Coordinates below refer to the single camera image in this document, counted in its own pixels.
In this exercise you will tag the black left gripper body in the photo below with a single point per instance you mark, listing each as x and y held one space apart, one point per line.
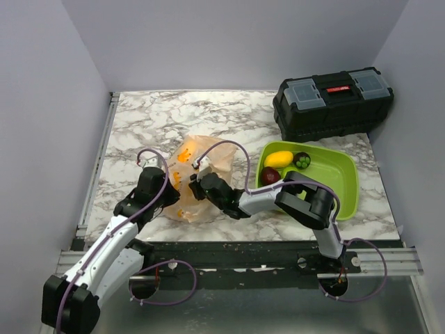
167 197

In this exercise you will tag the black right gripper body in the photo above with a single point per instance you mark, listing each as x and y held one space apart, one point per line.
222 205

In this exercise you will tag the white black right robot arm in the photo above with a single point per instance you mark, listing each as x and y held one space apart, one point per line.
305 200

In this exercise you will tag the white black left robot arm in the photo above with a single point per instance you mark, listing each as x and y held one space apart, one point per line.
72 303

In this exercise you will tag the dark red fake apple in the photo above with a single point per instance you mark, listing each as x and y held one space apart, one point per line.
269 176

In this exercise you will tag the yellow fake mango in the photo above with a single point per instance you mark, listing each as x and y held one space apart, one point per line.
279 159

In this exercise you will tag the green plastic tray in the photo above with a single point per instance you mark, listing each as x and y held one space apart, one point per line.
333 168

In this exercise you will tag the black plastic toolbox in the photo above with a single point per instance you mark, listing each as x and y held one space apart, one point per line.
328 105

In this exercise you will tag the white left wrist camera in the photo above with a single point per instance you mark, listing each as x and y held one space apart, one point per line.
152 162

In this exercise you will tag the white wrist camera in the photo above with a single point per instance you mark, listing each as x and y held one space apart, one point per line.
202 166
152 162

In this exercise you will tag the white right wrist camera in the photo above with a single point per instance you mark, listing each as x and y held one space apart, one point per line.
202 166

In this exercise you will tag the aluminium frame rail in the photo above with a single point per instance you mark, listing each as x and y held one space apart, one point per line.
78 245

